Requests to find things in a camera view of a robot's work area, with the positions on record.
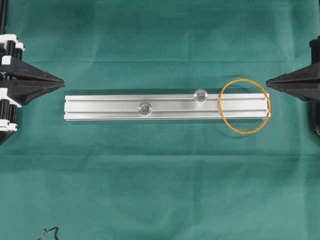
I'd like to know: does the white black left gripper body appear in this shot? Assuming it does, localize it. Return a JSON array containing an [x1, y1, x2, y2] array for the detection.
[[0, 34, 25, 144]]

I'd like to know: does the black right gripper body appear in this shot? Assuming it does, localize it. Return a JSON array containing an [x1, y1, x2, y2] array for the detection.
[[309, 36, 320, 136]]

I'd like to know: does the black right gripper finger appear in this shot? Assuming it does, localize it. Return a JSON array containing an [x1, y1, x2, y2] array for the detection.
[[266, 62, 320, 85], [267, 83, 320, 102]]

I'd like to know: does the right silver pulley shaft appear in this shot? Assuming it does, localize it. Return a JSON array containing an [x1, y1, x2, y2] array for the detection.
[[193, 89, 208, 103]]

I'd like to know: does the black frame bar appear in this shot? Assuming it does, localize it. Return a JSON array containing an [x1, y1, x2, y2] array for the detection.
[[0, 0, 8, 35]]

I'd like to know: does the black cable bottom edge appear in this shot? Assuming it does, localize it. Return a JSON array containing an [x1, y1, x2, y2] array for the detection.
[[36, 226, 61, 240]]

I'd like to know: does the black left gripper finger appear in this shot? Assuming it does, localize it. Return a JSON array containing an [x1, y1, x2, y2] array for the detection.
[[0, 82, 65, 106], [0, 56, 65, 85]]

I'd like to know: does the orange rubber band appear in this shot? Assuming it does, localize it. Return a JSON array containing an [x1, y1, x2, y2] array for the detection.
[[218, 78, 271, 135]]

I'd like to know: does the left silver pulley shaft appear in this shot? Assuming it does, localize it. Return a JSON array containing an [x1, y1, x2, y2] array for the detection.
[[138, 102, 152, 116]]

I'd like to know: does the silver pulley shaft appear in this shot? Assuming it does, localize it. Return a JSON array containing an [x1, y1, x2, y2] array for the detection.
[[193, 89, 208, 103], [138, 102, 152, 116]]

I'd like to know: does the aluminium extrusion rail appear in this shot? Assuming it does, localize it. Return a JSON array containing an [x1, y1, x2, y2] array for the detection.
[[64, 93, 268, 121]]

